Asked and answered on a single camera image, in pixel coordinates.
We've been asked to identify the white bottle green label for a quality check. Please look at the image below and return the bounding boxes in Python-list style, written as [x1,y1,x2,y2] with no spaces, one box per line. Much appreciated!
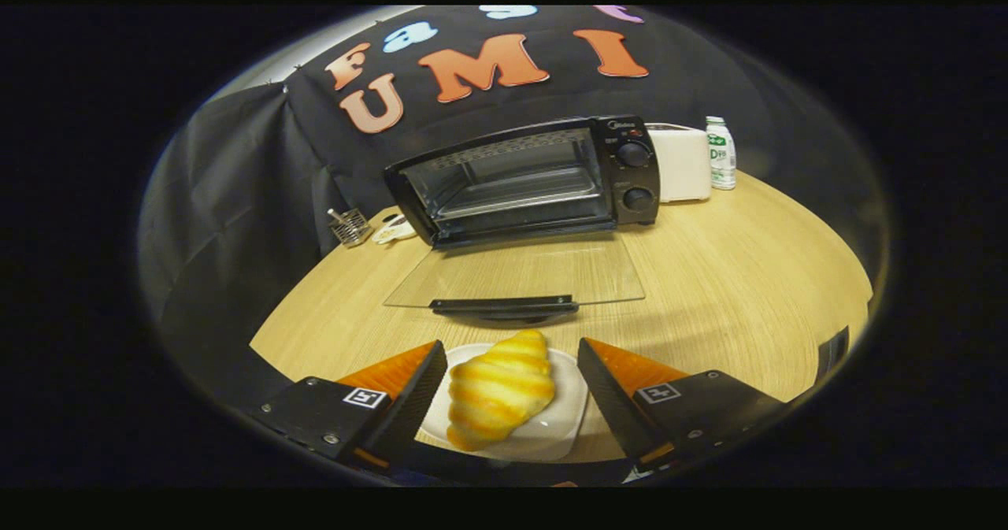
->
[705,116,738,191]

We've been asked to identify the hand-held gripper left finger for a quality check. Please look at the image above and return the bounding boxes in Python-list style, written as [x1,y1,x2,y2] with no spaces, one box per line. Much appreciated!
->
[252,340,449,473]

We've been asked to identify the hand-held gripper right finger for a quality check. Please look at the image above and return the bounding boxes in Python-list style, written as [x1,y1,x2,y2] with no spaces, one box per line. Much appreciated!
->
[577,337,790,473]

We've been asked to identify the black backdrop cloth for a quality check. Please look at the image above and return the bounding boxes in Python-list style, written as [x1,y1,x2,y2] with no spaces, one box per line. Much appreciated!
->
[138,6,892,409]

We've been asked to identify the black toaster oven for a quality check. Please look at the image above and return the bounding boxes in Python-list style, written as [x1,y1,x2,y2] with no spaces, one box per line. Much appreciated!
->
[383,115,662,323]

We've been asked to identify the white plate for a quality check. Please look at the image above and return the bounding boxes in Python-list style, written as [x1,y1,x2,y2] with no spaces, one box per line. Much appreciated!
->
[417,343,591,462]

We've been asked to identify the small white dish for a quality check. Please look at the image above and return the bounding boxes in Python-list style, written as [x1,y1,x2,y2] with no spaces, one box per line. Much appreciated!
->
[371,213,419,246]

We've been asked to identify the golden croissant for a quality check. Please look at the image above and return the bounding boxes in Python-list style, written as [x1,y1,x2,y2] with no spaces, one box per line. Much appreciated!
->
[446,329,557,453]

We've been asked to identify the metal wire basket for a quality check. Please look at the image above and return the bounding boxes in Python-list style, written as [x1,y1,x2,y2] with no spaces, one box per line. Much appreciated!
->
[326,207,373,248]

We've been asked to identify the white bread toaster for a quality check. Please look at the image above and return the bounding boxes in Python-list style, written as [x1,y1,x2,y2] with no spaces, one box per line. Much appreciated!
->
[646,123,713,204]

